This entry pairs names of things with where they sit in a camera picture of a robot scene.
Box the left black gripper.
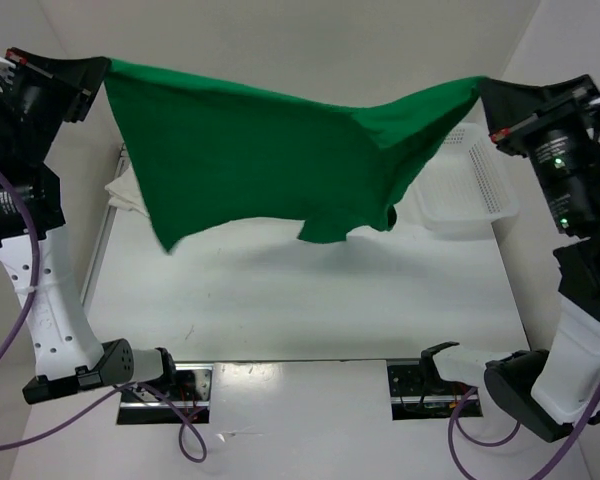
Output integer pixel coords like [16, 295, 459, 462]
[1, 45, 111, 161]

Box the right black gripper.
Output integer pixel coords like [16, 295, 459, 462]
[472, 67, 600, 227]

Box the white t shirt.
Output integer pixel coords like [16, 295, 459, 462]
[105, 166, 149, 217]

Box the green t shirt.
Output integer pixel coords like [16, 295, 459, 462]
[105, 60, 481, 251]

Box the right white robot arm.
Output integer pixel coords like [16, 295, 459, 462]
[418, 75, 600, 442]

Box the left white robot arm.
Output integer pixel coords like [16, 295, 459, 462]
[0, 48, 180, 404]

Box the white plastic basket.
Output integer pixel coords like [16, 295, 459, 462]
[410, 123, 520, 235]

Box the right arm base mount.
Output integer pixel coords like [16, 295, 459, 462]
[386, 359, 470, 421]

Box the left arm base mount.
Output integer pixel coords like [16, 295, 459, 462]
[116, 363, 213, 426]

